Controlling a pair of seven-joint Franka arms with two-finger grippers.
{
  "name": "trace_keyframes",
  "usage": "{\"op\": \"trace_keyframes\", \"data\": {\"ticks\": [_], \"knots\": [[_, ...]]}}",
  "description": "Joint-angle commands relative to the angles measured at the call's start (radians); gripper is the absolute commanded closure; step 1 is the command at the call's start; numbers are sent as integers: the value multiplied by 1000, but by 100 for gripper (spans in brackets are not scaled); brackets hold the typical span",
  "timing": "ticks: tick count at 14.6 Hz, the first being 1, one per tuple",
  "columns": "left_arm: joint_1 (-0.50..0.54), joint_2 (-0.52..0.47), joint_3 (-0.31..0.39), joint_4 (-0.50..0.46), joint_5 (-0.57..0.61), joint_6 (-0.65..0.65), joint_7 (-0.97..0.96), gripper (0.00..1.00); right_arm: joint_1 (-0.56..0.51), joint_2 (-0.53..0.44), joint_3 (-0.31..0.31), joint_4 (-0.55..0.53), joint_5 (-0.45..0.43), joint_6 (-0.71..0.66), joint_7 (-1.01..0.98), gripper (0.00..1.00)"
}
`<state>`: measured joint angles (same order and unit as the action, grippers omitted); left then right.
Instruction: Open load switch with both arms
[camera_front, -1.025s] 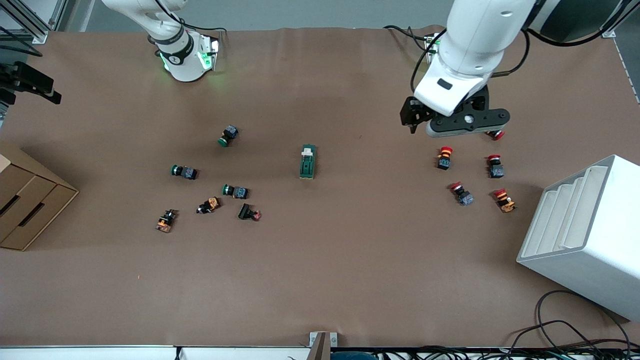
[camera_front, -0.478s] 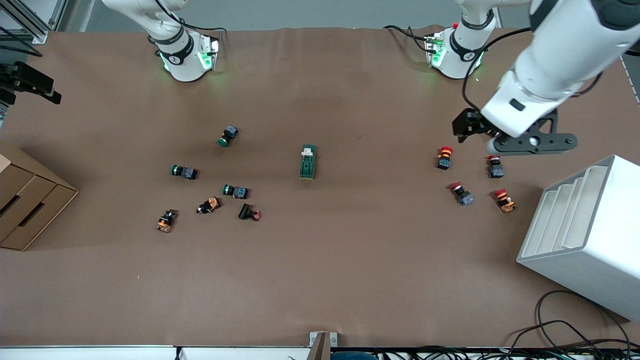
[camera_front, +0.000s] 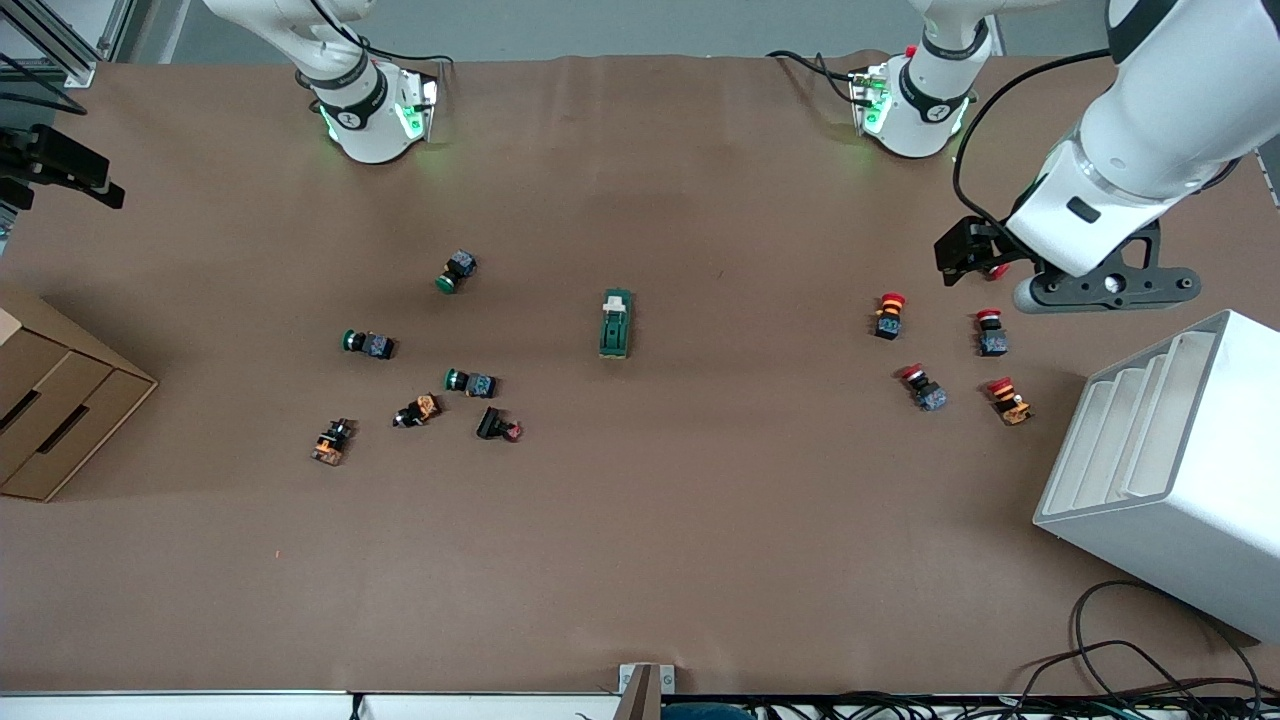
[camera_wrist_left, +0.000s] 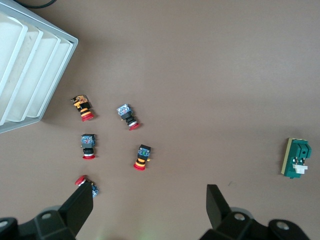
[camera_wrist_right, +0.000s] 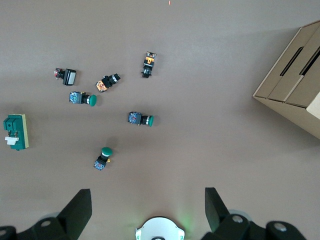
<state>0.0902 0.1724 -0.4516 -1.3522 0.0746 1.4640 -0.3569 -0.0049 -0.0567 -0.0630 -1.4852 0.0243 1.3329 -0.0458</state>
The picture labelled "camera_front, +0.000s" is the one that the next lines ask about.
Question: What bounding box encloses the metal table edge bracket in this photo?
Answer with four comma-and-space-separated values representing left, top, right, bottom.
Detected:
618, 663, 676, 720

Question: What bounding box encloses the white stepped rack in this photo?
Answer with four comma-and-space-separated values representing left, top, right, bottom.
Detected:
1033, 309, 1280, 644

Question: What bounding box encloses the black looped cable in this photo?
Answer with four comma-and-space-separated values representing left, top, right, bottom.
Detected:
1072, 580, 1263, 701

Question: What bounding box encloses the brown cardboard box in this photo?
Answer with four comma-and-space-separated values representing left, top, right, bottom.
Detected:
0, 283, 159, 503

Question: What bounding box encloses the green load switch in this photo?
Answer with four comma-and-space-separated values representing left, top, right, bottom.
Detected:
598, 288, 635, 360

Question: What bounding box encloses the black right base cable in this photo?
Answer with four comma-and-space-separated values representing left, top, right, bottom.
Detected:
310, 0, 456, 71

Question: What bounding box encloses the white table edge rail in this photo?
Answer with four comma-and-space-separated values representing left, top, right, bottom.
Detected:
0, 690, 621, 720

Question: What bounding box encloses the black cable bundle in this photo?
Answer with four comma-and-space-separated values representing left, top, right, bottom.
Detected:
575, 688, 1280, 720

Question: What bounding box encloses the black curved cable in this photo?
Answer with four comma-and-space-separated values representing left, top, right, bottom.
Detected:
1010, 640, 1261, 701

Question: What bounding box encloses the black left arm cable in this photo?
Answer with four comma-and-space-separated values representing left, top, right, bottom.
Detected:
953, 48, 1116, 231

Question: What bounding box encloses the black left base cable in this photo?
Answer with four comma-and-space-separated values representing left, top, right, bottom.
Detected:
766, 48, 863, 89

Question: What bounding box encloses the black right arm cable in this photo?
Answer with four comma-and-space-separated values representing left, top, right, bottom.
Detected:
0, 52, 93, 117

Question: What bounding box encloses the black base cable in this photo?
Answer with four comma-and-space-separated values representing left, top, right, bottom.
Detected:
310, 0, 456, 71
766, 48, 863, 89

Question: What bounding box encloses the aluminium frame profile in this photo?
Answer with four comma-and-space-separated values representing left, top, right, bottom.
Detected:
0, 0, 136, 89

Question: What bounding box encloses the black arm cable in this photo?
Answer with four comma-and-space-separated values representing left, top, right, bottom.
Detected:
953, 48, 1116, 231
0, 52, 93, 117

